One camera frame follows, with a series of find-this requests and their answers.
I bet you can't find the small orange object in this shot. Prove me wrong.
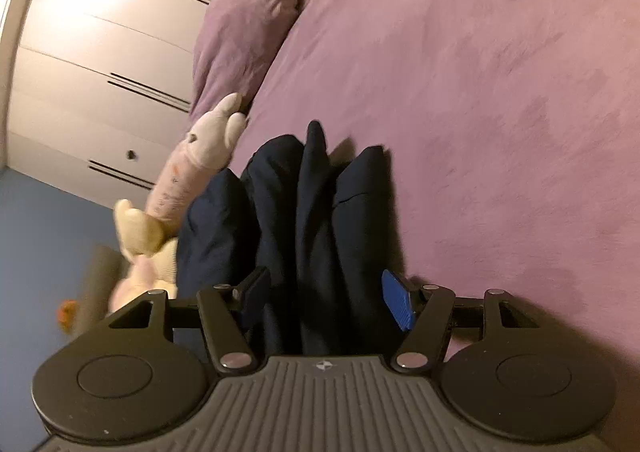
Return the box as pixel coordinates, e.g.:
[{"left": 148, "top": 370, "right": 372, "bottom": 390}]
[{"left": 57, "top": 301, "right": 79, "bottom": 331}]

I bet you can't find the purple pillow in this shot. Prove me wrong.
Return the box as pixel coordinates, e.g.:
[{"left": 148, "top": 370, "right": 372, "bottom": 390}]
[{"left": 190, "top": 0, "right": 306, "bottom": 125}]

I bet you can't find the cream plush toy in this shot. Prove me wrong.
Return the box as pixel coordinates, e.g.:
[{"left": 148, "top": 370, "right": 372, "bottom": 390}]
[{"left": 114, "top": 198, "right": 178, "bottom": 263}]

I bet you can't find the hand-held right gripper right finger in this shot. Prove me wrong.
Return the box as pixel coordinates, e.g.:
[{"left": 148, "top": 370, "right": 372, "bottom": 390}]
[{"left": 381, "top": 269, "right": 543, "bottom": 375}]

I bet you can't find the long pink plush toy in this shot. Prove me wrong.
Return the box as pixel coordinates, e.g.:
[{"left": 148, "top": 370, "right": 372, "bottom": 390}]
[{"left": 145, "top": 92, "right": 248, "bottom": 238}]

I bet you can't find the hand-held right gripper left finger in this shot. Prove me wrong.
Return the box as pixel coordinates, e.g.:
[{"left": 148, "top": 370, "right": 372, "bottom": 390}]
[{"left": 107, "top": 266, "right": 271, "bottom": 375}]

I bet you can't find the pale pink plush toy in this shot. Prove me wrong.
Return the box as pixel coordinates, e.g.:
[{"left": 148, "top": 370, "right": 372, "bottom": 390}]
[{"left": 110, "top": 239, "right": 181, "bottom": 315}]

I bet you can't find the white wardrobe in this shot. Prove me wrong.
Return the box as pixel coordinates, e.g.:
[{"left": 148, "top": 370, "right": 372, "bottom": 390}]
[{"left": 0, "top": 0, "right": 351, "bottom": 193}]

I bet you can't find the navy blue garment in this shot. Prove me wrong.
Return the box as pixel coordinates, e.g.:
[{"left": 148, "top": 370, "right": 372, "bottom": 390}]
[{"left": 177, "top": 119, "right": 406, "bottom": 358}]

